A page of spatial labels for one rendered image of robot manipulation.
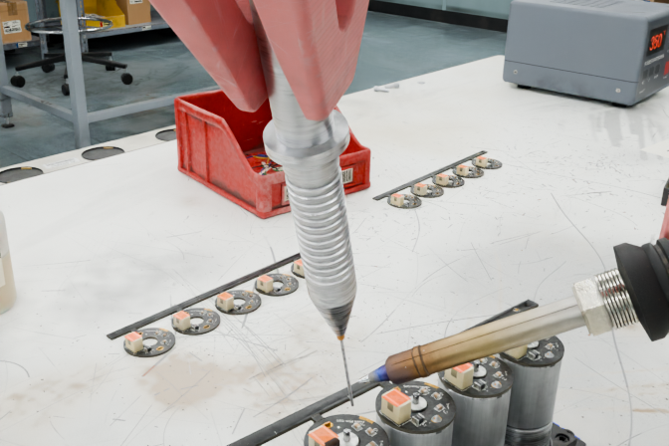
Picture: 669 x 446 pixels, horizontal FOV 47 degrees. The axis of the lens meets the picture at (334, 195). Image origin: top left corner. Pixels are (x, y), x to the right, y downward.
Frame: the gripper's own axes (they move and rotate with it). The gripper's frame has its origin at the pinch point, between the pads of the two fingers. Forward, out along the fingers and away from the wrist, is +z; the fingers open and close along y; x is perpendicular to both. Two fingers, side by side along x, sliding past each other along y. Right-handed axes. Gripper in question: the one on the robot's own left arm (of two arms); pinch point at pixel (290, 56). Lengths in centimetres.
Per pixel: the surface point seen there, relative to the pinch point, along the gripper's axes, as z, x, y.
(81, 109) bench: 134, -159, 176
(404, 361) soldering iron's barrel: 9.9, -1.5, -1.0
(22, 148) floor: 154, -154, 209
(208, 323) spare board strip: 23.1, -10.2, 13.1
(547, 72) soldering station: 39, -63, 5
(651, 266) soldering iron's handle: 7.2, -3.9, -6.5
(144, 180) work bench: 28.4, -24.7, 28.2
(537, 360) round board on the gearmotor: 15.4, -6.8, -3.7
